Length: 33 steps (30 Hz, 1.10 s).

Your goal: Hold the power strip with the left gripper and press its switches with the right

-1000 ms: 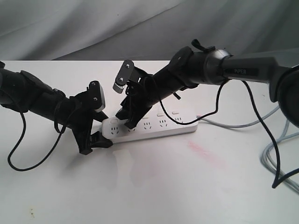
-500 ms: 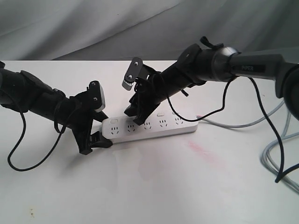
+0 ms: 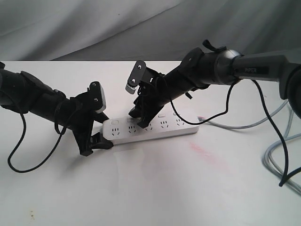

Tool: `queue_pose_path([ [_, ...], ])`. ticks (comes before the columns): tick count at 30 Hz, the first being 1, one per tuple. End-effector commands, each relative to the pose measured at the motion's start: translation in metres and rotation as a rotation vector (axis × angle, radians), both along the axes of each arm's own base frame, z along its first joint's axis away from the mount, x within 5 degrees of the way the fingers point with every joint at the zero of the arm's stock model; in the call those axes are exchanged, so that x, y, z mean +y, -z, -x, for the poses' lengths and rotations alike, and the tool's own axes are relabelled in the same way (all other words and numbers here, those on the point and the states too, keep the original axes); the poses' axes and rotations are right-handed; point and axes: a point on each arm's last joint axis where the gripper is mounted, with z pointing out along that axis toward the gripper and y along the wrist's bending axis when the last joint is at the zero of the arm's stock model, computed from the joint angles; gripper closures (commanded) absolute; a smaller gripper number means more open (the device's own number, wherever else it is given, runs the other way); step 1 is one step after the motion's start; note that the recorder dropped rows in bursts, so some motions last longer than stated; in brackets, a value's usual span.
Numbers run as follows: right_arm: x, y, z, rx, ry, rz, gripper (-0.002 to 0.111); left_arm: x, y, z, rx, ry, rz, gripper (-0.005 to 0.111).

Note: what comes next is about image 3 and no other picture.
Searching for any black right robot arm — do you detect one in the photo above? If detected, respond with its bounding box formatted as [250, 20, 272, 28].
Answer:
[126, 40, 301, 128]

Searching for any grey power cable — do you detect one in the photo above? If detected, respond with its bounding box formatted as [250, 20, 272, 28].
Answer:
[197, 103, 301, 186]

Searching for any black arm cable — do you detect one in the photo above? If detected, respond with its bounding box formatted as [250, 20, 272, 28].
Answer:
[7, 94, 83, 174]
[152, 75, 301, 187]

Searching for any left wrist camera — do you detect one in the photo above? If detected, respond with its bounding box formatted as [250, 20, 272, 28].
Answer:
[87, 81, 106, 114]

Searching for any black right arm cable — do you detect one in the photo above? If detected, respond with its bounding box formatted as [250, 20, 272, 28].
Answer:
[152, 75, 301, 187]

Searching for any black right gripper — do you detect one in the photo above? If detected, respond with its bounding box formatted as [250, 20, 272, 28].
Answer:
[128, 67, 170, 129]

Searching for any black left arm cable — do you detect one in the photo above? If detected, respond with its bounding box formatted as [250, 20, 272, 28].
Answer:
[7, 94, 83, 174]

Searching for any grey backdrop cloth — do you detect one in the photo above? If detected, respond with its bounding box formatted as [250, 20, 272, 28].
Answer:
[0, 0, 301, 61]

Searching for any white five-outlet power strip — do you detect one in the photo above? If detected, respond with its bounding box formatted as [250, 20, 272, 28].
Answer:
[102, 110, 199, 145]

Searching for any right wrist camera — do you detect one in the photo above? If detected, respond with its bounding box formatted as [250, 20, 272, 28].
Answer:
[125, 60, 146, 95]

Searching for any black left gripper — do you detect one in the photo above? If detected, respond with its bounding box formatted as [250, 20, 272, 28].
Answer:
[68, 92, 113, 156]

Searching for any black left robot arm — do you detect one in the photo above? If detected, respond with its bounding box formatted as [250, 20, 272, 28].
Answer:
[0, 63, 113, 156]

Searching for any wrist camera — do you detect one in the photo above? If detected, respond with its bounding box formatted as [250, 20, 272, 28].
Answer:
[87, 81, 106, 114]
[125, 60, 146, 95]

